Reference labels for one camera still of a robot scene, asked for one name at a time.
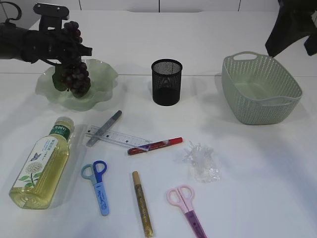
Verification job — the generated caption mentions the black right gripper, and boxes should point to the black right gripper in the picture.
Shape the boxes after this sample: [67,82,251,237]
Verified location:
[265,0,317,57]

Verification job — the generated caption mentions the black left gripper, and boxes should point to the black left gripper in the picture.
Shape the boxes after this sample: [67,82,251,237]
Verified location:
[23,30,93,65]

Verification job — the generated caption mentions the artificial red grape bunch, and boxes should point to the artificial red grape bunch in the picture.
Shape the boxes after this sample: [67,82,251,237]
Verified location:
[52,21,91,99]

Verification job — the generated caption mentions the yellow tea bottle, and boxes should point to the yellow tea bottle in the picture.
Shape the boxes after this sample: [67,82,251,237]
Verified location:
[9,117,74,210]

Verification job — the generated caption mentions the clear plastic sheet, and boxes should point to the clear plastic sheet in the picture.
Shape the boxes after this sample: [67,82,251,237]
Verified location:
[183,141,221,183]

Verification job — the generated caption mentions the pink capped scissors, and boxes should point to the pink capped scissors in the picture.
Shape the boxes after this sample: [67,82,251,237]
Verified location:
[166,184,207,238]

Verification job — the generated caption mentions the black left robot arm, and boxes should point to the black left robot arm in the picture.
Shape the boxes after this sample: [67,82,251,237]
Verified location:
[0,23,93,66]

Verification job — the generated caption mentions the green scalloped glass plate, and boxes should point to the green scalloped glass plate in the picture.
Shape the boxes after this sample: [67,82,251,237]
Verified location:
[35,59,118,111]

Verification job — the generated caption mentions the green woven plastic basket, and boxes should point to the green woven plastic basket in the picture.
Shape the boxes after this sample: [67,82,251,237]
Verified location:
[221,52,303,125]

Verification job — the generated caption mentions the clear plastic ruler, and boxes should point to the clear plastic ruler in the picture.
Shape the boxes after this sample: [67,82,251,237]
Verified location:
[97,130,152,151]

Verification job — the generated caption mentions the black mesh pen holder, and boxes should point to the black mesh pen holder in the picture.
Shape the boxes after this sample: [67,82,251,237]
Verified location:
[151,59,183,106]

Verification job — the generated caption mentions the grey marker pen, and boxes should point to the grey marker pen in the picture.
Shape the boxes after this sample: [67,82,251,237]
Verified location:
[86,110,122,147]

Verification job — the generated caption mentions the red marker pen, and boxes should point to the red marker pen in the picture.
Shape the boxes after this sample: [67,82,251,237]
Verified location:
[127,137,183,156]

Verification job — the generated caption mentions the gold glitter marker pen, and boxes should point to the gold glitter marker pen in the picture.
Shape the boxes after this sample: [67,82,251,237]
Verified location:
[132,171,154,238]

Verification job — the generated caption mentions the blue capped scissors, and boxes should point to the blue capped scissors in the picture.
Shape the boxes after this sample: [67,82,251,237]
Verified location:
[81,160,109,216]

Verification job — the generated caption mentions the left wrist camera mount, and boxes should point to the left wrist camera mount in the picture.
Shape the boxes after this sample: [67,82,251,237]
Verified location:
[33,2,69,31]

